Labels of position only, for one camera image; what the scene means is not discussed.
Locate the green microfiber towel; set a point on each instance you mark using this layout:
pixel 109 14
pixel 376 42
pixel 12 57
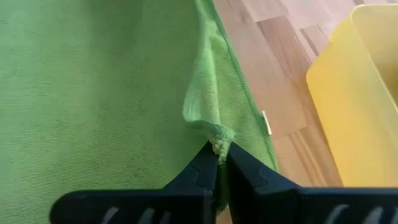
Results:
pixel 93 93

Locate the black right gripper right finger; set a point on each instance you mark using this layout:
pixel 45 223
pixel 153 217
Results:
pixel 280 205

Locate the yellow translucent plastic basket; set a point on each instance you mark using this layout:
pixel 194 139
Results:
pixel 351 109

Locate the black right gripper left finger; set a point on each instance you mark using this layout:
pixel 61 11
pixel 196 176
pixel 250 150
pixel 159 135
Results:
pixel 140 207

